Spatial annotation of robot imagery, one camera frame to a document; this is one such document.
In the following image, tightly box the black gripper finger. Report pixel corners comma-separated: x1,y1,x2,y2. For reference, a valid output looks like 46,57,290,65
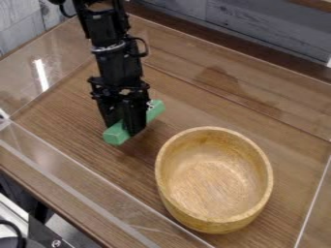
96,97,121,128
122,98,148,137

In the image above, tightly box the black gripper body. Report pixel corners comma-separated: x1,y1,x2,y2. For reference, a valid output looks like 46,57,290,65
88,44,149,110

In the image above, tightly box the green rectangular block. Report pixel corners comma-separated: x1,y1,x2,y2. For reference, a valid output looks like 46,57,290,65
102,100,165,146

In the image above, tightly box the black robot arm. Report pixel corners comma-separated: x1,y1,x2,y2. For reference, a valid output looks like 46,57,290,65
72,0,149,137

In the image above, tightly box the brown wooden bowl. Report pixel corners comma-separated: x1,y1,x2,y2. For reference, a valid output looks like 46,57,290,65
154,126,273,234

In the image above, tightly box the clear acrylic front wall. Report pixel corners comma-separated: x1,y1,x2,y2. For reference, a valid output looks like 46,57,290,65
0,120,213,248

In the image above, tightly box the black metal frame bracket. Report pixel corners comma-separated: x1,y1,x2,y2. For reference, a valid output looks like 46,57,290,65
26,215,74,248

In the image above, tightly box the black cable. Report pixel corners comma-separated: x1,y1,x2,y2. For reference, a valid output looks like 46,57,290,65
0,219,24,248

